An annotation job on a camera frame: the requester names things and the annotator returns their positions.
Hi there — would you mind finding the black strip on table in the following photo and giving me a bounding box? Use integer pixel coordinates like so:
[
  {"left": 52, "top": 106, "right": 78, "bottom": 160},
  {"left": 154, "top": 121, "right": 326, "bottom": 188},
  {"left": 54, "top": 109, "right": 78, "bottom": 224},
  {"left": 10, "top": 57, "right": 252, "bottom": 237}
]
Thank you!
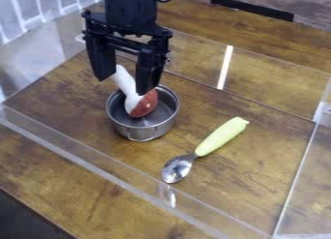
[{"left": 210, "top": 0, "right": 295, "bottom": 22}]

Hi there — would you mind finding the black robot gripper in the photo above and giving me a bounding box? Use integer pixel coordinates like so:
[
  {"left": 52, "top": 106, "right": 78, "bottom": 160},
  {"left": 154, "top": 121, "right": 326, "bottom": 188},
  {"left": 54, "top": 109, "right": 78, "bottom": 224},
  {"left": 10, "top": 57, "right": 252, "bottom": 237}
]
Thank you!
[{"left": 82, "top": 0, "right": 174, "bottom": 95}]

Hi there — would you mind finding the clear acrylic enclosure wall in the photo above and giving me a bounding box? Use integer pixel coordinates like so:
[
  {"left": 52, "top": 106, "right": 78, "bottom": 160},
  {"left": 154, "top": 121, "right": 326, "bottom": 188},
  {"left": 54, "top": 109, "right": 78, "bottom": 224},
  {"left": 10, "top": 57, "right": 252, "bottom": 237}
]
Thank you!
[{"left": 0, "top": 104, "right": 331, "bottom": 239}]

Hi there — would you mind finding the plush mushroom toy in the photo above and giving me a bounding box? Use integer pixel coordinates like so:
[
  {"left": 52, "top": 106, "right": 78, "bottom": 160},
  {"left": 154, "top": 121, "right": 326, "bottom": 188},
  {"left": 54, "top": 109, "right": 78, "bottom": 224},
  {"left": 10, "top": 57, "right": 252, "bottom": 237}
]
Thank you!
[{"left": 110, "top": 65, "right": 158, "bottom": 118}]

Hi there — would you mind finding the small steel pot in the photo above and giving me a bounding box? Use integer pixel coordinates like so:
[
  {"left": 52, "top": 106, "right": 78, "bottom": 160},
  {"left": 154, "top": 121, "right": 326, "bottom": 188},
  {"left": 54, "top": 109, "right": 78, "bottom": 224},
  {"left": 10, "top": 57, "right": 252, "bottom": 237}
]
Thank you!
[{"left": 106, "top": 85, "right": 180, "bottom": 142}]

